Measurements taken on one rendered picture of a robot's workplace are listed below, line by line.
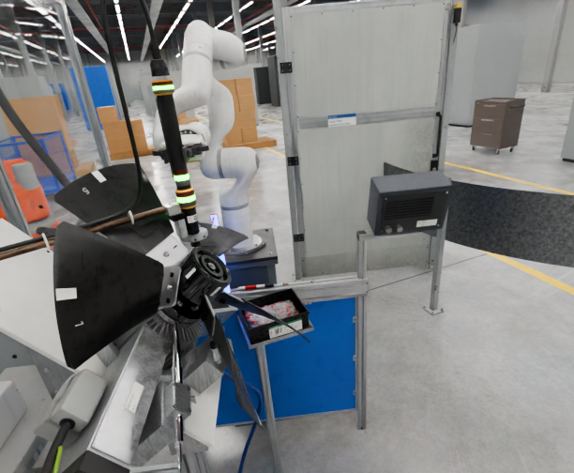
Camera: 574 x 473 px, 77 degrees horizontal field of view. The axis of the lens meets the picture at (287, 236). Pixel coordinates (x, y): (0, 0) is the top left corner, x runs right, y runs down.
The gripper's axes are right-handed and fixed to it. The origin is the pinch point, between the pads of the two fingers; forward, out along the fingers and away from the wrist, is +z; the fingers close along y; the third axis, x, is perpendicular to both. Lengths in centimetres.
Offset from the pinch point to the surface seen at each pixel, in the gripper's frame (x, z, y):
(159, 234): -17.5, 4.1, 6.6
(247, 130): -93, -815, 18
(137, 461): -49, 38, 9
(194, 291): -27.7, 15.1, -1.5
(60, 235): -5.4, 31.3, 12.5
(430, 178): -22, -34, -77
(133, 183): -6.6, -3.8, 12.6
